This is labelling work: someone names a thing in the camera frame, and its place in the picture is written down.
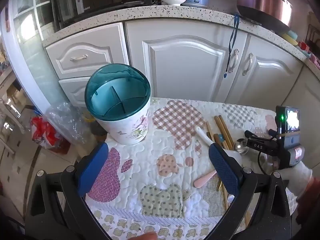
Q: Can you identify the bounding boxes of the narrow white cabinet door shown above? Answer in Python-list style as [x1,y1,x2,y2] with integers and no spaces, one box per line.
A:
[232,34,305,111]

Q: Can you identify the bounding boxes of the pink and red cloths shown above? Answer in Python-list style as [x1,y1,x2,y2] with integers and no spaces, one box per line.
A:
[297,40,320,67]

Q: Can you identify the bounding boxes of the blue lanyard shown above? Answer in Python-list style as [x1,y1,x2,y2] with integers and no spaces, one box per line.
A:
[224,14,240,78]

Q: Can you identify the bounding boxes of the person's right hand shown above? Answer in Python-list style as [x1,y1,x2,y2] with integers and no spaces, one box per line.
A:
[284,161,313,200]

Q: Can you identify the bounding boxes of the silver door handle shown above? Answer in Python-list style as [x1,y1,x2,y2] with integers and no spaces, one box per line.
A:
[242,53,254,76]
[226,49,239,73]

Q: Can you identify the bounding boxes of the person's right forearm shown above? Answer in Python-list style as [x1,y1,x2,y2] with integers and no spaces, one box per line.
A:
[296,176,320,225]

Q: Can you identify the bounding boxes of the black induction cooker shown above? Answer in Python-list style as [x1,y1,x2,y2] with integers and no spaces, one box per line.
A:
[236,7,292,35]

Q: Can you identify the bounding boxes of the person's left hand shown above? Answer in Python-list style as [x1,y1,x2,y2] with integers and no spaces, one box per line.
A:
[135,231,158,240]

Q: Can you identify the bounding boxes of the pink spoon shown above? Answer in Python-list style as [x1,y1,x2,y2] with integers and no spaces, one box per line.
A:
[194,169,217,188]

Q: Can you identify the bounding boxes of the red plastic bag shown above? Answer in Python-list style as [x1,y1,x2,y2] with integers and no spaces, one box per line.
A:
[31,116,66,148]

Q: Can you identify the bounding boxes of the stack of coloured sponges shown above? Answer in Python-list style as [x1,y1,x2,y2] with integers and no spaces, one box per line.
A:
[282,29,300,46]

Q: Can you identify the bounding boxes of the blue patterned chopstick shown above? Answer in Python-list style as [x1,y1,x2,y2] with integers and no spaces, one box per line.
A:
[217,134,229,150]

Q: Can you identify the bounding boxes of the brown chopstick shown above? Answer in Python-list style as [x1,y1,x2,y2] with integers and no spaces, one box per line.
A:
[213,134,224,149]

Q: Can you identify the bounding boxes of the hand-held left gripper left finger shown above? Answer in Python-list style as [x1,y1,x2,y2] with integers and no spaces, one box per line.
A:
[24,142,113,240]

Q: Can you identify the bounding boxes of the floral utensil holder teal rim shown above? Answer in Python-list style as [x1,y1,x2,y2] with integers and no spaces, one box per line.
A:
[84,64,152,145]

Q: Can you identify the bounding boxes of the clear plastic bag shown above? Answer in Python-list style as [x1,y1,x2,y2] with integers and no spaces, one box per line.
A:
[46,102,93,146]

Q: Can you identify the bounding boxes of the white drawer front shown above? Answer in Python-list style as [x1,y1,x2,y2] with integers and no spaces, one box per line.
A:
[46,22,130,80]

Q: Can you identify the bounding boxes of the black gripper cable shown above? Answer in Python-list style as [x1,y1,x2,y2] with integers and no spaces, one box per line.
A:
[257,152,267,175]

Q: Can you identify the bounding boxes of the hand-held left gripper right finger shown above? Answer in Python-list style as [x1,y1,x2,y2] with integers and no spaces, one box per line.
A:
[207,144,292,240]

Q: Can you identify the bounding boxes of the white framed glass door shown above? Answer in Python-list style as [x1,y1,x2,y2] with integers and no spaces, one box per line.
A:
[0,0,84,118]

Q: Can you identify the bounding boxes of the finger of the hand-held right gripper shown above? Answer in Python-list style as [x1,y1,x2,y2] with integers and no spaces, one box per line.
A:
[244,130,277,142]

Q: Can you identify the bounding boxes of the bamboo chopstick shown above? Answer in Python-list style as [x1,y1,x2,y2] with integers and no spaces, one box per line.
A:
[214,116,232,145]
[218,115,235,145]
[206,121,230,209]

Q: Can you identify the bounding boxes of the wide white cabinet door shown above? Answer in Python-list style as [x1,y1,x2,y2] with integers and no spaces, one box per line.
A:
[124,19,248,103]

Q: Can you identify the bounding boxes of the white ceramic spoon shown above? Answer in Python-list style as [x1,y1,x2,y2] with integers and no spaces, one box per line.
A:
[195,127,243,166]

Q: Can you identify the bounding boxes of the metal spoon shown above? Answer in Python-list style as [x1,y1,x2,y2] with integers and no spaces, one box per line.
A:
[232,138,249,155]

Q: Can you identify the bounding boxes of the bundle of wooden chopsticks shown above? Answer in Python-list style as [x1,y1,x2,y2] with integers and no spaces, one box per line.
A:
[59,76,100,108]

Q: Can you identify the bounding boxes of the patchwork quilted mat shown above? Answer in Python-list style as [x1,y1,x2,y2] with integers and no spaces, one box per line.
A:
[85,97,298,240]

